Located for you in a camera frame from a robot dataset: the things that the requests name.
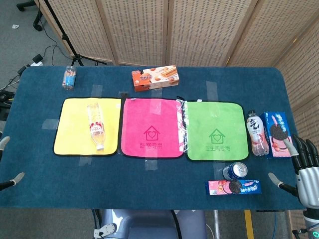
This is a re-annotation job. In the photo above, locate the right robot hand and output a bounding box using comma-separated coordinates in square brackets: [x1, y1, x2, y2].
[268, 134, 319, 207]

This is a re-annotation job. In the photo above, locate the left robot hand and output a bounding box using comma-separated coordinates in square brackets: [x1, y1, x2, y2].
[0, 135, 25, 192]

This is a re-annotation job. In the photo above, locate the clear plastic water bottle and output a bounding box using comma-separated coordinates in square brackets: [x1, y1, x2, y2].
[86, 102, 105, 151]

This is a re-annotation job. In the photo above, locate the white drink bottle black cap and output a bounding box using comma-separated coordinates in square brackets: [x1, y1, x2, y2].
[246, 110, 271, 157]

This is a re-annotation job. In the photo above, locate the tall blue Oreo box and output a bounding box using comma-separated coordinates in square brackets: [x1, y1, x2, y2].
[260, 111, 297, 160]

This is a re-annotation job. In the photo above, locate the yellow cloth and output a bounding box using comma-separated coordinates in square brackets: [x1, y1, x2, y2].
[53, 97, 122, 157]

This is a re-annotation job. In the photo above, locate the yellow floor tape strip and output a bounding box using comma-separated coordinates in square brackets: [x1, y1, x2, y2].
[244, 210, 255, 239]

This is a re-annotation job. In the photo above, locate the blue soda can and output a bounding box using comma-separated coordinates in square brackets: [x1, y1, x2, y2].
[222, 161, 248, 181]

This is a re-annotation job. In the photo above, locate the white power strip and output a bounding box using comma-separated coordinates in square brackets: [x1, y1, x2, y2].
[31, 54, 44, 67]

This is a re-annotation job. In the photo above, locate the long flat blue Oreo box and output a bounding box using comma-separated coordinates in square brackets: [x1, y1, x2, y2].
[205, 179, 262, 196]

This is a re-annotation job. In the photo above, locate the clear snack jar blue label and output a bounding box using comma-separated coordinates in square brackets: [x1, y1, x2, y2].
[61, 65, 77, 90]

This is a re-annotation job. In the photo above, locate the green cloth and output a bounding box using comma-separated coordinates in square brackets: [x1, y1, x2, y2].
[185, 100, 250, 162]

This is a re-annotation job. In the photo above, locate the black tripod stand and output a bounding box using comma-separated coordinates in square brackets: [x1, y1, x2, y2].
[43, 0, 108, 67]

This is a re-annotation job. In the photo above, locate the black office chair base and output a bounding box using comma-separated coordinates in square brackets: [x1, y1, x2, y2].
[16, 0, 44, 32]

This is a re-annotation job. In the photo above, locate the blue felt table cover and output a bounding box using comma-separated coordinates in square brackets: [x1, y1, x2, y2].
[0, 65, 306, 211]

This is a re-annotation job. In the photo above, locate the crumpled clear tape strip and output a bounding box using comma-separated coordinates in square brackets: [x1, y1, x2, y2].
[176, 99, 189, 154]

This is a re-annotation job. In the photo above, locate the pink cloth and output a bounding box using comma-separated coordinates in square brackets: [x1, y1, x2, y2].
[121, 98, 184, 159]

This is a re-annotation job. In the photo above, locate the orange biscuit box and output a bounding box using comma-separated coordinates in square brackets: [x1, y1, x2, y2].
[131, 65, 180, 92]

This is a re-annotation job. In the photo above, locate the grey robot torso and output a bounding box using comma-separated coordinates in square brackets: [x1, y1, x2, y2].
[93, 209, 207, 239]

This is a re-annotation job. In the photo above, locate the wicker folding screen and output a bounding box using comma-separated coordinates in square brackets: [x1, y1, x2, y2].
[34, 0, 319, 239]

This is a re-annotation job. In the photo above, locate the black floor cable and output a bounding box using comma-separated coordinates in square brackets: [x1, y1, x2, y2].
[39, 44, 60, 67]

